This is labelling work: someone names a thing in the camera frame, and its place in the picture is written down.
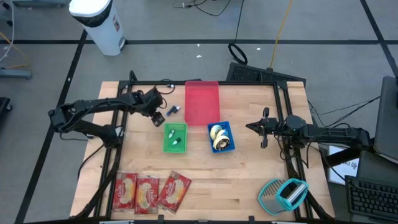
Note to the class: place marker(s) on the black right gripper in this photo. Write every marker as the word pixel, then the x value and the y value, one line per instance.
pixel 270 127

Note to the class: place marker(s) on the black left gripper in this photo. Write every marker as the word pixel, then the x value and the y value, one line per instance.
pixel 152 102

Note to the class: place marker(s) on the small black white-tipped marker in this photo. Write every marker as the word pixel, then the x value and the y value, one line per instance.
pixel 171 86
pixel 171 134
pixel 176 142

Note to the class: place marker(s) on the red popcorn packet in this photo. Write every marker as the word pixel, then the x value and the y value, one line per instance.
pixel 124 191
pixel 174 191
pixel 146 194

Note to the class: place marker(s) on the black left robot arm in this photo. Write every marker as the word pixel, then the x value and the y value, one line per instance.
pixel 93 104

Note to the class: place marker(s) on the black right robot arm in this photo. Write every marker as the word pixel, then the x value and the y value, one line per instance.
pixel 329 133

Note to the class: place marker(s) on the blue plastic basket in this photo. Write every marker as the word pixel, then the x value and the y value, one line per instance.
pixel 228 126

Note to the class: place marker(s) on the red plastic tray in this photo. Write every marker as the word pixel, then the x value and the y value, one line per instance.
pixel 202 104

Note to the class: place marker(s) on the green plastic basket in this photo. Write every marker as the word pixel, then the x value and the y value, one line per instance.
pixel 180 147

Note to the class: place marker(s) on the black perforated panel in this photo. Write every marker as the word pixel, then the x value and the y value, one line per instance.
pixel 248 73

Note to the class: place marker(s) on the teal box grater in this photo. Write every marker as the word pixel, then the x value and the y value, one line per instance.
pixel 280 199

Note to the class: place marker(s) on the white trash can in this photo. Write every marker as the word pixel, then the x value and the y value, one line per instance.
pixel 102 31

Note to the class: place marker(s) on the white paper sheet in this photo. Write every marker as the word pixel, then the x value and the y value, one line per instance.
pixel 342 169

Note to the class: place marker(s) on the grey laptop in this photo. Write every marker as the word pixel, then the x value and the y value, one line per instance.
pixel 387 124

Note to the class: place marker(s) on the black computer keyboard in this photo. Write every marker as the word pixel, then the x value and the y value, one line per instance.
pixel 373 199

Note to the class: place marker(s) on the grey floor bar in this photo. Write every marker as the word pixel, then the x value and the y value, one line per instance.
pixel 15 73

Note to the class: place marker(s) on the black floor object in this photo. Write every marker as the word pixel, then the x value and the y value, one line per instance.
pixel 3 105

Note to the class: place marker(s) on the black aluminium table frame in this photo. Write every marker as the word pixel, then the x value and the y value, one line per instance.
pixel 248 83

